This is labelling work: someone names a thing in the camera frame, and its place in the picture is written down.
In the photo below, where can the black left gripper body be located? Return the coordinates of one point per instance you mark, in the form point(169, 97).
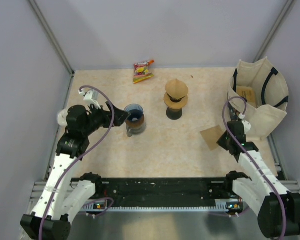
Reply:
point(99, 118)

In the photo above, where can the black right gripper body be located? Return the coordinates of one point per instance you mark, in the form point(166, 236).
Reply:
point(224, 140)

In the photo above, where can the blue glass dripper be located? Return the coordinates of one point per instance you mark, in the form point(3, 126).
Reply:
point(174, 100)
point(136, 112)

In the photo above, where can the brown paper coffee filter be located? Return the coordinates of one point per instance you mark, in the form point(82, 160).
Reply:
point(176, 89)

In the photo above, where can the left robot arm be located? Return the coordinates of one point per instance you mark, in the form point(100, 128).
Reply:
point(55, 211)

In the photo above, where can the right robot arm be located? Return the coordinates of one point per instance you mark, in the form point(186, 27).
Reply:
point(276, 207)

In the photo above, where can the grey glass pitcher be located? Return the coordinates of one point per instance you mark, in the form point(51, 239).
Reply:
point(136, 130)

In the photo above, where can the white toilet paper roll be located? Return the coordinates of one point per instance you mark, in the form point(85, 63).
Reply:
point(61, 117)

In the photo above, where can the colourful snack packet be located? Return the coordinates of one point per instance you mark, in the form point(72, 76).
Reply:
point(142, 72)

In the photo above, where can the brown box in bag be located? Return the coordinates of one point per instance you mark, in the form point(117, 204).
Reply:
point(248, 93)

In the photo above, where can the black tumbler with red lid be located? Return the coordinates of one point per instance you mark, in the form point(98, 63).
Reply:
point(174, 114)

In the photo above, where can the cream canvas tote bag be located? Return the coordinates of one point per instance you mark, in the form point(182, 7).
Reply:
point(272, 95)

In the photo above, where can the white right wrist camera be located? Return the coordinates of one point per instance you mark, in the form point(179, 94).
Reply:
point(246, 125)

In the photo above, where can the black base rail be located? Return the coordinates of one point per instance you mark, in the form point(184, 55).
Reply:
point(163, 192)

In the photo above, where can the grey slotted cable duct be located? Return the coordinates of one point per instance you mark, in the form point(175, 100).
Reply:
point(95, 206)

